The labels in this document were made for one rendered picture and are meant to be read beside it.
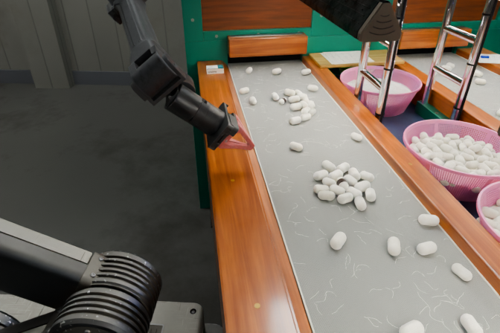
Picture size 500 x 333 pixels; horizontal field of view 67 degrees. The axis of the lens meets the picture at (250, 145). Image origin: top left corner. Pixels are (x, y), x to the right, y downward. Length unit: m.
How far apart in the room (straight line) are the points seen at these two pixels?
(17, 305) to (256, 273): 0.63
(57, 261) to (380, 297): 0.48
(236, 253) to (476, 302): 0.37
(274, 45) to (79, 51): 2.34
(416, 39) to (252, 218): 1.17
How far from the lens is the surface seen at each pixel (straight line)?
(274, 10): 1.50
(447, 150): 1.06
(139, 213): 1.94
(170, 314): 0.94
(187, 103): 0.71
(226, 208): 0.72
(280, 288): 0.60
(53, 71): 3.58
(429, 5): 1.75
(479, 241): 0.77
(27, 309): 1.06
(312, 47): 1.57
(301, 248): 0.69
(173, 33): 3.22
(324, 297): 0.63
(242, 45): 1.44
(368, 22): 0.74
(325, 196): 0.78
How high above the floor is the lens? 1.23
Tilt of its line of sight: 31 degrees down
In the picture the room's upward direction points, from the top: straight up
